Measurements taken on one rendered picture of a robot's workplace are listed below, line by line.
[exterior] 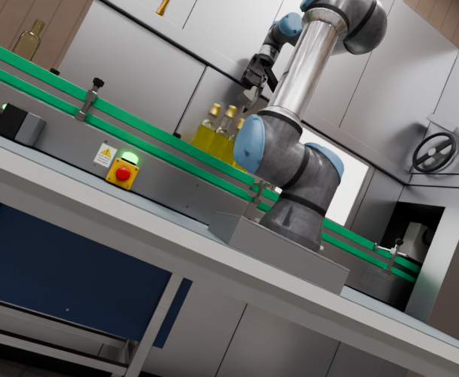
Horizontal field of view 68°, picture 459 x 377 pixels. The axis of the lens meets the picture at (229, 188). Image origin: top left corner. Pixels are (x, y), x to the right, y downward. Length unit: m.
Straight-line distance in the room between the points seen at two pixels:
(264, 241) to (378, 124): 1.26
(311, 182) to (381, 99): 1.15
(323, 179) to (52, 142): 0.73
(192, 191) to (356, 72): 1.05
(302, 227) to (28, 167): 0.54
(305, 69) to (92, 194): 0.52
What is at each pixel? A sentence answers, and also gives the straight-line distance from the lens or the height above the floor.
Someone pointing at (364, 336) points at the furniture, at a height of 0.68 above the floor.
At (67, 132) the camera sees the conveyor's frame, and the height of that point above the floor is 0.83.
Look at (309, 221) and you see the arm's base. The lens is 0.76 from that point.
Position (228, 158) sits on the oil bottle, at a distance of 1.25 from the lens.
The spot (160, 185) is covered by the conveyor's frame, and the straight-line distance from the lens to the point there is 1.07.
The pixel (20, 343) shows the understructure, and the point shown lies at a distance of 1.21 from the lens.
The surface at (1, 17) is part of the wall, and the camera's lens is 4.09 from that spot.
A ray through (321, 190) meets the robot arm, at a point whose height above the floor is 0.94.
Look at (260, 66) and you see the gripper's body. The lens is 1.37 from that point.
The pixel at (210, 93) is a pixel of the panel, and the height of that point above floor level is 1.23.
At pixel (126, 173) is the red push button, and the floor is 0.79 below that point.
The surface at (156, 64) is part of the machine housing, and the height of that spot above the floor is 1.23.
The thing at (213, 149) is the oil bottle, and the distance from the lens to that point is 1.23.
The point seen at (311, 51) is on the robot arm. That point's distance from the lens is 0.86.
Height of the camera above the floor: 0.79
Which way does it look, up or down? 5 degrees up
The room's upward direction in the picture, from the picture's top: 25 degrees clockwise
